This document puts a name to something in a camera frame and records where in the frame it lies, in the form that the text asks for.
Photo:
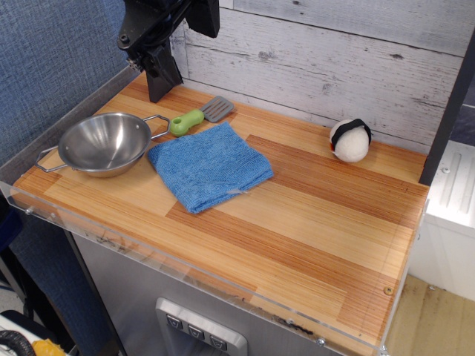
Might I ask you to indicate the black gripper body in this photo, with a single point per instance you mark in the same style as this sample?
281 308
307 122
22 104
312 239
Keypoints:
156 60

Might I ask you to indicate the white plush rice ball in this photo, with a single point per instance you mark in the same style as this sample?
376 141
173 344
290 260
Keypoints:
350 140

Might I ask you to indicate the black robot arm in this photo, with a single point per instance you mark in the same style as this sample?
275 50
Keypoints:
145 37

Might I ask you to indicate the blue microfiber cloth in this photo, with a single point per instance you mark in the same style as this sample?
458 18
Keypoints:
205 169

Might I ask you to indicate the clear acrylic table edge guard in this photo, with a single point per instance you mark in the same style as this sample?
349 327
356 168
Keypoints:
327 267

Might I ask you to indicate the stainless steel toy fridge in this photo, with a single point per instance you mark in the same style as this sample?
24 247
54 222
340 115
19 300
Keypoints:
129 287

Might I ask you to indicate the grey dispenser button panel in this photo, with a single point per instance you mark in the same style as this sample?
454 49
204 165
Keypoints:
188 333

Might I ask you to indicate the yellow and black object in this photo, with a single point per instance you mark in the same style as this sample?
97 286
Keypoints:
15 343

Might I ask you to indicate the white toy sink counter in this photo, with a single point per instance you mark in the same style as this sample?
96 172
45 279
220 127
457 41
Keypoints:
443 253

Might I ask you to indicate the green handled grey spatula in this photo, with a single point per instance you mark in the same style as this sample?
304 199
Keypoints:
213 111

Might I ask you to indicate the stainless steel bowl with handles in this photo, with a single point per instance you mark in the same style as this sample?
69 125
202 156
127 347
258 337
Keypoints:
106 145

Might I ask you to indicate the black right vertical post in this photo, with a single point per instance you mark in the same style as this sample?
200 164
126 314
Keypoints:
449 118

